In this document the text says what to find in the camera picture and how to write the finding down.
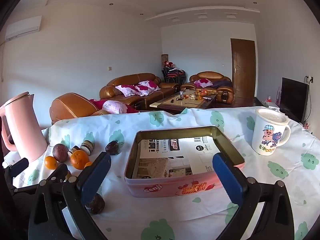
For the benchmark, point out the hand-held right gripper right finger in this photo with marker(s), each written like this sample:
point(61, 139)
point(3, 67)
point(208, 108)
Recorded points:
point(228, 180)

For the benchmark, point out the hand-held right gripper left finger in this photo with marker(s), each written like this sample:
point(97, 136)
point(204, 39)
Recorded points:
point(95, 180)

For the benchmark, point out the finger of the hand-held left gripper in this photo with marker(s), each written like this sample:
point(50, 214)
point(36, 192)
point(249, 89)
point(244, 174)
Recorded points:
point(58, 172)
point(16, 168)

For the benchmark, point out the medium orange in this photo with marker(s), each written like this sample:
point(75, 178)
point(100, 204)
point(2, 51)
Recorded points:
point(50, 162)

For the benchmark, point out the dark wrinkled passion fruit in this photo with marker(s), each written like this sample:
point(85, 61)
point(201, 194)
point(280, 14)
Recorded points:
point(96, 205)

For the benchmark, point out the large orange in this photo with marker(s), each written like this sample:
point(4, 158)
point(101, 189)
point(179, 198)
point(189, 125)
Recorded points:
point(79, 159)

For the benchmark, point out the chocolate donut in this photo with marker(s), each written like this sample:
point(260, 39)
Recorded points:
point(113, 147)

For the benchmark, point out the small layered chocolate cake piece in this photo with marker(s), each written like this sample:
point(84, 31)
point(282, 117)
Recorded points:
point(73, 150)

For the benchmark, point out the round layered cake piece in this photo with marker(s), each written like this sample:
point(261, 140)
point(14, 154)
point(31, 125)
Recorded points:
point(87, 146)

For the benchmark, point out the printed paper leaflet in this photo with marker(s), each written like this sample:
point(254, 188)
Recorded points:
point(185, 155)

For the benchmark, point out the white cartoon mug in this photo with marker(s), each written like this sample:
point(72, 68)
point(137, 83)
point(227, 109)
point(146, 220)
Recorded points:
point(265, 140)

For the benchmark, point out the white green printed tablecloth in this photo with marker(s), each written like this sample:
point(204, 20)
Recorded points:
point(175, 220)

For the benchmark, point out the pale pink pillow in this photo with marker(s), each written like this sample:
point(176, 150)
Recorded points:
point(115, 106)

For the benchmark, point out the red cushion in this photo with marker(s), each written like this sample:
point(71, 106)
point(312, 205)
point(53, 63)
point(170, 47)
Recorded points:
point(96, 103)

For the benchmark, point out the pile of small oranges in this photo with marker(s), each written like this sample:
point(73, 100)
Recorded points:
point(201, 93)

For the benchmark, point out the dark wooden coffee table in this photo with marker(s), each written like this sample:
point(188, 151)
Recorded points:
point(175, 103)

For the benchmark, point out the white red floral pillow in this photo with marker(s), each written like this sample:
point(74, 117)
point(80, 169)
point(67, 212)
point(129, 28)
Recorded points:
point(126, 90)
point(203, 82)
point(150, 84)
point(143, 89)

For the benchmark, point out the purple blanket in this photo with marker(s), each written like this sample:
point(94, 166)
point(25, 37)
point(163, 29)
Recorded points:
point(221, 83)

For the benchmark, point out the brown leather three-seat sofa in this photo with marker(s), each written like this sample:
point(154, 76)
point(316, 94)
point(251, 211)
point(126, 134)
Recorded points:
point(120, 80)

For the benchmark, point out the black television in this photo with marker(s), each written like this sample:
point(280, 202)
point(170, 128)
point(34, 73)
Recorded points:
point(292, 97)

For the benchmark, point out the brown leather armchair with blanket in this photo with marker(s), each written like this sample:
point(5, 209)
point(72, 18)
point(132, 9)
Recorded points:
point(207, 75)

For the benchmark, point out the brown wooden door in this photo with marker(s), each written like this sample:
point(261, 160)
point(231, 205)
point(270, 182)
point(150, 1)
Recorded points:
point(243, 67)

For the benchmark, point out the stack of dark chairs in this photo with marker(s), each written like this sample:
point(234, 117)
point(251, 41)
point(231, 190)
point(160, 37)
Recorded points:
point(175, 76)

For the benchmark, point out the tall brown floor vase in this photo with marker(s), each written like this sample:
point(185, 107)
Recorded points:
point(164, 60)

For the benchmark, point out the white air conditioner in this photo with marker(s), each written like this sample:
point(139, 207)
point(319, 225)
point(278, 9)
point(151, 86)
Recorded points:
point(22, 28)

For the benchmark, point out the wall power outlet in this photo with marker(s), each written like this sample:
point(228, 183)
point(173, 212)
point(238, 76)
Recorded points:
point(310, 79)

